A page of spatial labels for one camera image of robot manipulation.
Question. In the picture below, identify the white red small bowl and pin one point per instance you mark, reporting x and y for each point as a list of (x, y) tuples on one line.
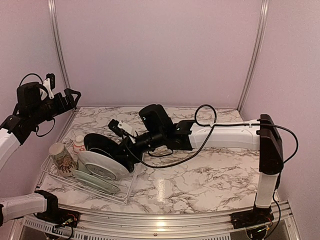
[(78, 144)]

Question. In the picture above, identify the patterned beige tall cup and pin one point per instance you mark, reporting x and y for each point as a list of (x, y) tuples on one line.
[(62, 159)]

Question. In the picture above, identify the black red plate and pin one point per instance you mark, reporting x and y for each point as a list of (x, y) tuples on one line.
[(105, 146)]

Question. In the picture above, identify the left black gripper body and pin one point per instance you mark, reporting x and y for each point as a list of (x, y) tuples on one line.
[(60, 107)]

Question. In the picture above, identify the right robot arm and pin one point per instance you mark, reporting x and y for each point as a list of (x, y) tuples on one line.
[(257, 135)]

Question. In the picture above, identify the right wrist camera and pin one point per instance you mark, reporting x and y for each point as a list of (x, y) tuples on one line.
[(119, 127)]

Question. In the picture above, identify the large white plate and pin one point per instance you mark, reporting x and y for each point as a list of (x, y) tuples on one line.
[(103, 166)]

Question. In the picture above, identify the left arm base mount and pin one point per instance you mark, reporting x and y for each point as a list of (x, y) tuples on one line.
[(54, 214)]

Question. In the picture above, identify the white wire dish rack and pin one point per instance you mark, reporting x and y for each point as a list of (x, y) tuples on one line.
[(96, 175)]

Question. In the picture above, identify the front aluminium rail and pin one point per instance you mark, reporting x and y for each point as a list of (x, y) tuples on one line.
[(104, 225)]

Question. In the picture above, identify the aluminium frame post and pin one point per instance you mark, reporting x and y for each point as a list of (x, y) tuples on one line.
[(57, 41), (258, 43)]

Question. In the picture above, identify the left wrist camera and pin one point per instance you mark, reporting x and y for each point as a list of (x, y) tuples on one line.
[(50, 83)]

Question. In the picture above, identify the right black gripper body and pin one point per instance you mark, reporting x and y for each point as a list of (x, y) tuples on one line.
[(137, 154)]

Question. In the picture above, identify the right aluminium frame post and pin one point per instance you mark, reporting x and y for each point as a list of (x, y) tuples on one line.
[(258, 43)]

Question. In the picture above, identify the pale green plate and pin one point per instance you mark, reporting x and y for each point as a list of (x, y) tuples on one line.
[(95, 182)]

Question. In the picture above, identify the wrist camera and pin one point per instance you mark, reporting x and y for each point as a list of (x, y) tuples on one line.
[(50, 83), (119, 127)]

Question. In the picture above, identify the left aluminium frame post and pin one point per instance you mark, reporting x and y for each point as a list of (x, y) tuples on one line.
[(57, 41)]

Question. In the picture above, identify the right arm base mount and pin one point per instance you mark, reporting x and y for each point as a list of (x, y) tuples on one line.
[(252, 217)]

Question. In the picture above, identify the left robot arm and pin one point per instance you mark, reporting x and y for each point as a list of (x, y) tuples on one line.
[(35, 104)]

